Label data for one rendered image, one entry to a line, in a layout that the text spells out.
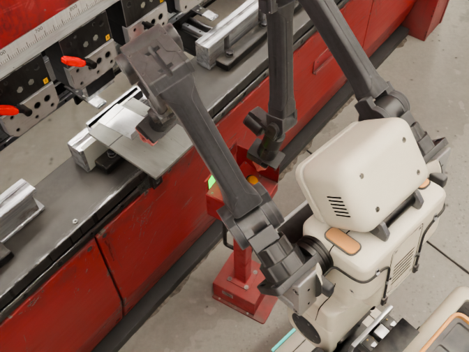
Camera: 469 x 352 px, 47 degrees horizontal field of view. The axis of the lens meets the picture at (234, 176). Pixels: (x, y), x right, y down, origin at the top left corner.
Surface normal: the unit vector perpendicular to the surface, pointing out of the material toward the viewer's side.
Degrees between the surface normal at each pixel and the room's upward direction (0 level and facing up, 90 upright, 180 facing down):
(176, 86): 69
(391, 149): 48
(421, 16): 90
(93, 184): 0
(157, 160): 0
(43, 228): 0
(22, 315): 90
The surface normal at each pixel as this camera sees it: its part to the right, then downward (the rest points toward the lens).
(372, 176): 0.50, 0.02
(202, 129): 0.40, 0.46
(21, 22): 0.79, 0.49
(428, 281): -0.01, -0.60
